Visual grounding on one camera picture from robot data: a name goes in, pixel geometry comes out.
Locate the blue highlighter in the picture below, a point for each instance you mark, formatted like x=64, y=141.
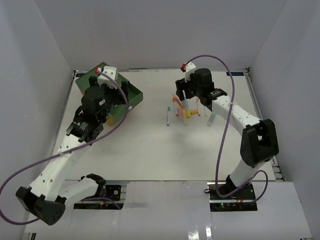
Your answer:
x=185, y=104

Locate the orange cap marker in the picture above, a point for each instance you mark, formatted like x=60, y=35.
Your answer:
x=175, y=106

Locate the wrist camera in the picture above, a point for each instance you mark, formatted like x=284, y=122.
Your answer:
x=106, y=73
x=188, y=69

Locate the blue corner label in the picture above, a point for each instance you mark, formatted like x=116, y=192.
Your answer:
x=237, y=73

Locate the salmon cap marker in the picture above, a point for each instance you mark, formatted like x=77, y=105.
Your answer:
x=198, y=106

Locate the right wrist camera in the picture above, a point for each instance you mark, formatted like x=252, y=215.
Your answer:
x=188, y=69

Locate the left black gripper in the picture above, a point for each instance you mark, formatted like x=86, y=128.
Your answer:
x=119, y=99

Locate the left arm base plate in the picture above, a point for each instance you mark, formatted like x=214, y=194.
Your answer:
x=113, y=192

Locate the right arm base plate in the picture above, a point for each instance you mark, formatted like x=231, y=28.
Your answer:
x=241, y=201

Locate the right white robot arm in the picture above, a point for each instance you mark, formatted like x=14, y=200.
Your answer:
x=259, y=143

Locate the green drawer storage box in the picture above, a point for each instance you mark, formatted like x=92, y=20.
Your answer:
x=135, y=95

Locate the teal cap marker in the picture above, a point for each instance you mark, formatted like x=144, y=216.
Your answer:
x=168, y=116

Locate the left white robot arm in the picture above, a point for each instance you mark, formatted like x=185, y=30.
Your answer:
x=44, y=197

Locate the green highlighter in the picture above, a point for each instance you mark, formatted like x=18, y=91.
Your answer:
x=211, y=119

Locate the brown orange pen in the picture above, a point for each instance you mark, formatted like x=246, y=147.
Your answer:
x=177, y=100

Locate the pale yellow highlighter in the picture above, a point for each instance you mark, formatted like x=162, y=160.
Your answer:
x=184, y=117

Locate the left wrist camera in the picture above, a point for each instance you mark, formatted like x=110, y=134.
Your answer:
x=106, y=73

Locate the yellow cap marker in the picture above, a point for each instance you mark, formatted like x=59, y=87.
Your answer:
x=206, y=111

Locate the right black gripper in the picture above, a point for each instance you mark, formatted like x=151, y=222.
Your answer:
x=181, y=85

